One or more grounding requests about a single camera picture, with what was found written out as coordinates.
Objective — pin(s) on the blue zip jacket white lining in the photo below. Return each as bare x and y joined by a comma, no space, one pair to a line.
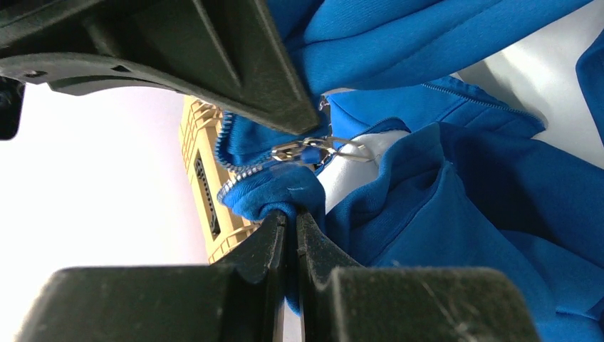
418,168

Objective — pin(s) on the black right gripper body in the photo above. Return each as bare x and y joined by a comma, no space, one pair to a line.
12,97

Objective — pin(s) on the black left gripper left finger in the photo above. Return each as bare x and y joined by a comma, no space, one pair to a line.
238,298

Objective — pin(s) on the tan plastic toolbox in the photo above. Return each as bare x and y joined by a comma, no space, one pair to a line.
198,132

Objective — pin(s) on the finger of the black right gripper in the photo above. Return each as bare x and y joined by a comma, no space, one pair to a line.
228,53

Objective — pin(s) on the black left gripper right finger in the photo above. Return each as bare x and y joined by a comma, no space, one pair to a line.
344,301

